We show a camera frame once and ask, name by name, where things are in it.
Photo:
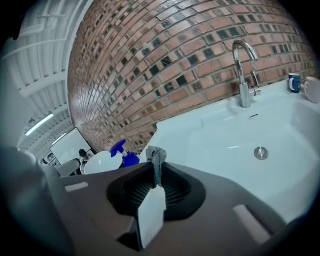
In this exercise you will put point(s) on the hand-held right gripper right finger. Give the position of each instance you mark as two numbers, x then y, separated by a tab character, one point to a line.
215	200

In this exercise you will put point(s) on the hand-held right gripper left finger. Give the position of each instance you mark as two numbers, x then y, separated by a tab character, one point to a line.
95	200

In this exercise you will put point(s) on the grey cloth with white label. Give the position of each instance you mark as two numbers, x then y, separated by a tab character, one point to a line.
156	160

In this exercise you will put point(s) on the grey chair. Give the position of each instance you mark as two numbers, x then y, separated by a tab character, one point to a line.
67	167

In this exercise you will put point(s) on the white board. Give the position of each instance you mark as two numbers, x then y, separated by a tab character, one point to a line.
68	146

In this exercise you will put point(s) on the white ceramic sink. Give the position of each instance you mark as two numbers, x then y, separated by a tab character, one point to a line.
225	140

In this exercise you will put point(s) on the chrome sink drain plug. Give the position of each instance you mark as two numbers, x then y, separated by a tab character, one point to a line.
260	152

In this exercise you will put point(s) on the long ceiling light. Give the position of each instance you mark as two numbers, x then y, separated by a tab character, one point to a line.
58	138
38	124

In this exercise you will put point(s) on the chrome faucet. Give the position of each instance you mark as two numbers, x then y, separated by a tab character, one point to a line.
243	82

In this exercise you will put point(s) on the dark blue mug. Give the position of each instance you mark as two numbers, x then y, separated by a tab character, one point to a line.
295	83

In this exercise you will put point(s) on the white mug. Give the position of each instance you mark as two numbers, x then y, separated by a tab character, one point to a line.
312	90

